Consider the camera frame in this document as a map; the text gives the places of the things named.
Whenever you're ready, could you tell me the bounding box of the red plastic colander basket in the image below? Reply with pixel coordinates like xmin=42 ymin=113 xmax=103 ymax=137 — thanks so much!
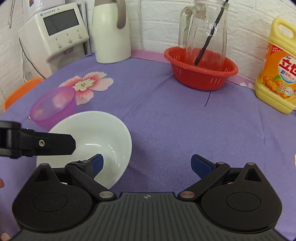
xmin=164 ymin=46 xmax=238 ymax=91

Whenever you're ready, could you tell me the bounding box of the yellow dish soap bottle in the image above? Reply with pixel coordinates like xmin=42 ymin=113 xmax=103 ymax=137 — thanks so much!
xmin=254 ymin=18 xmax=295 ymax=114

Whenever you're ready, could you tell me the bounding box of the purple floral tablecloth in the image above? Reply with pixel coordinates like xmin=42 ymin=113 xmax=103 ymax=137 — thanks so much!
xmin=1 ymin=55 xmax=295 ymax=240

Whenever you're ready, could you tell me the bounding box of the white ceramic bowl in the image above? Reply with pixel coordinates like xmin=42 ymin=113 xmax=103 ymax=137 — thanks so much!
xmin=37 ymin=111 xmax=132 ymax=189

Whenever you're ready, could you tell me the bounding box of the person's left hand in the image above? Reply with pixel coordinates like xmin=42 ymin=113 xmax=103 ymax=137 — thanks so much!
xmin=0 ymin=179 xmax=4 ymax=188

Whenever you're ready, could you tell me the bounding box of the white thermos kettle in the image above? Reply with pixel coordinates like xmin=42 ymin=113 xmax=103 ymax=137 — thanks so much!
xmin=92 ymin=0 xmax=132 ymax=64

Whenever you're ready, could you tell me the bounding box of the purple plastic bowl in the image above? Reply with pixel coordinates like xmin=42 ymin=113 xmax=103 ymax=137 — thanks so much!
xmin=29 ymin=86 xmax=77 ymax=130

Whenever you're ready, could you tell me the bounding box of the clear glass pitcher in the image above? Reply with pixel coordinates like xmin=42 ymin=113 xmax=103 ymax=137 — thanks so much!
xmin=178 ymin=1 xmax=229 ymax=71

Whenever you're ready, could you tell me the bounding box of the white water dispenser machine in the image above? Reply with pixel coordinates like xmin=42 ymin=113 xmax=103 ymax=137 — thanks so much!
xmin=19 ymin=1 xmax=91 ymax=79

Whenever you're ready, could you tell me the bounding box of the black stirring stick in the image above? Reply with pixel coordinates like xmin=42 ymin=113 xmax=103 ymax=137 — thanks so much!
xmin=194 ymin=1 xmax=229 ymax=69

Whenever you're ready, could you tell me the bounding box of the orange plastic basin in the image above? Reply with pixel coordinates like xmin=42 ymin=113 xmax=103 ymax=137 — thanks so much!
xmin=3 ymin=77 xmax=44 ymax=111

